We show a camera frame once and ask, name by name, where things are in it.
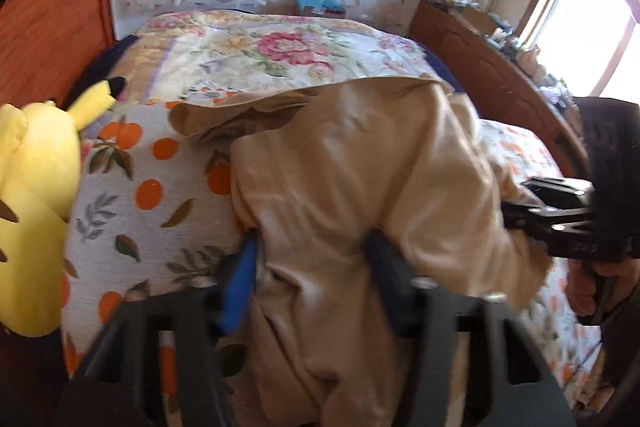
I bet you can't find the beige t-shirt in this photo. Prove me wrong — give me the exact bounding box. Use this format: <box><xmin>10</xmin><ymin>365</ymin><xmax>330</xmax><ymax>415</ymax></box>
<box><xmin>169</xmin><ymin>77</ymin><xmax>551</xmax><ymax>426</ymax></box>

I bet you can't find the person's right hand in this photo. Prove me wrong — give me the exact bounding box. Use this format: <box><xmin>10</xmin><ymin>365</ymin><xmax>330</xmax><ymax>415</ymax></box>
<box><xmin>565</xmin><ymin>258</ymin><xmax>639</xmax><ymax>335</ymax></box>

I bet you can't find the wooden side cabinet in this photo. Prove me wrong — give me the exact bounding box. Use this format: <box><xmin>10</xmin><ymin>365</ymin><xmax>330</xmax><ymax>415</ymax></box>
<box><xmin>409</xmin><ymin>0</ymin><xmax>588</xmax><ymax>179</ymax></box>

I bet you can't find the orange fruit print bedsheet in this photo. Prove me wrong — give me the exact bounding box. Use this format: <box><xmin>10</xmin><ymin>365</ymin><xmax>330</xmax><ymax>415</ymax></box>
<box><xmin>62</xmin><ymin>103</ymin><xmax>600</xmax><ymax>426</ymax></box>

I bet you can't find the cardboard box on cabinet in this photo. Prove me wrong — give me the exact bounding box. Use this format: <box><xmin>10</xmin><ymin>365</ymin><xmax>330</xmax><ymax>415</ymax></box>
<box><xmin>460</xmin><ymin>5</ymin><xmax>498</xmax><ymax>36</ymax></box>

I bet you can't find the yellow pikachu plush toy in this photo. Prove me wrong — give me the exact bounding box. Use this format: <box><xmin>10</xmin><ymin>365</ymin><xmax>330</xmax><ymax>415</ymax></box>
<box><xmin>1</xmin><ymin>77</ymin><xmax>127</xmax><ymax>337</ymax></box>

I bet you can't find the floral quilt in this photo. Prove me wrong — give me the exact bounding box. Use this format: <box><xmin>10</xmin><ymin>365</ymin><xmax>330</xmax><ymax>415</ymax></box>
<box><xmin>111</xmin><ymin>11</ymin><xmax>451</xmax><ymax>106</ymax></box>

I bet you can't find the wooden headboard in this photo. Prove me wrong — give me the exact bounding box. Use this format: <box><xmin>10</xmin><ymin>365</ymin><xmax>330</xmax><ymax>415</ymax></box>
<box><xmin>0</xmin><ymin>0</ymin><xmax>120</xmax><ymax>108</ymax></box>

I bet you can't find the blue plush toy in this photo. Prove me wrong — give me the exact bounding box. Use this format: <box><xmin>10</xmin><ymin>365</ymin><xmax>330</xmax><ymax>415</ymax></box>
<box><xmin>295</xmin><ymin>0</ymin><xmax>345</xmax><ymax>16</ymax></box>

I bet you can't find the window with wooden frame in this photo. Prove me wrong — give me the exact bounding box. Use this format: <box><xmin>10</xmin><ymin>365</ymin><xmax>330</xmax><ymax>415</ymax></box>
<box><xmin>522</xmin><ymin>0</ymin><xmax>639</xmax><ymax>103</ymax></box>

